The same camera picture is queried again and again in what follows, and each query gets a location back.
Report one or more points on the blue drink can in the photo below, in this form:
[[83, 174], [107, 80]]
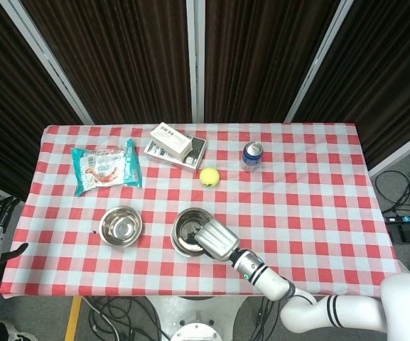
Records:
[[251, 158]]

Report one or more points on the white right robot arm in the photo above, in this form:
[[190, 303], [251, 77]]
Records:
[[272, 280]]

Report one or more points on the dark brown curtain panel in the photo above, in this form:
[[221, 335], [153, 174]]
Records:
[[119, 60], [386, 71], [258, 60], [9, 106]]

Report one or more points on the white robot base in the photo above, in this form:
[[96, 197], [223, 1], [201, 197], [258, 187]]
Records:
[[197, 316]]

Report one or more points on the red white checkered tablecloth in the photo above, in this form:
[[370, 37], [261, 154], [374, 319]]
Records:
[[297, 213]]

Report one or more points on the teal snack bag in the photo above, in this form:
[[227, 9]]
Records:
[[99, 170]]

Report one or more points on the flat silver black box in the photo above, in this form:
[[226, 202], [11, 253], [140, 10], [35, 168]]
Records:
[[197, 149]]

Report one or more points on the stainless steel bowl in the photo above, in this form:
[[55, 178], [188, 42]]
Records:
[[121, 227], [185, 222], [175, 246]]

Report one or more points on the yellow tennis ball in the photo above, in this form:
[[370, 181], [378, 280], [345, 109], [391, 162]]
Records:
[[210, 177]]

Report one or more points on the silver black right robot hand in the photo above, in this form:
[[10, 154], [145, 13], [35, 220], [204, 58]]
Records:
[[217, 241]]

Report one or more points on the white cardboard box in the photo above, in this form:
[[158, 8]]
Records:
[[171, 140]]

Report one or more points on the white partition base rail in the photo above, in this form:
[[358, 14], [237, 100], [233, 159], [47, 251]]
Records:
[[400, 149]]

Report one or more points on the white partition post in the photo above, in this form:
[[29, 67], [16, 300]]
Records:
[[48, 60], [195, 60], [314, 60]]

